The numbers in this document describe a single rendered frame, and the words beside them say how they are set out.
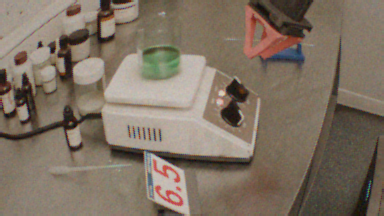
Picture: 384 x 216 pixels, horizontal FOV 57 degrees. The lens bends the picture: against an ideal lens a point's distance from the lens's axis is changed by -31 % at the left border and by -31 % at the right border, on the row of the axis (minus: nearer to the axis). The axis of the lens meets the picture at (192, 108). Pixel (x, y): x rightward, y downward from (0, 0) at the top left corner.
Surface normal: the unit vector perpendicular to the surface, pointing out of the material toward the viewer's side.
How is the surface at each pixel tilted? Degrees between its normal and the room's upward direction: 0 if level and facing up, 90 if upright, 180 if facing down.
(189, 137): 90
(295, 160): 0
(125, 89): 0
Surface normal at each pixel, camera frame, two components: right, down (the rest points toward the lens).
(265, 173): -0.04, -0.83
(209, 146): -0.18, 0.55
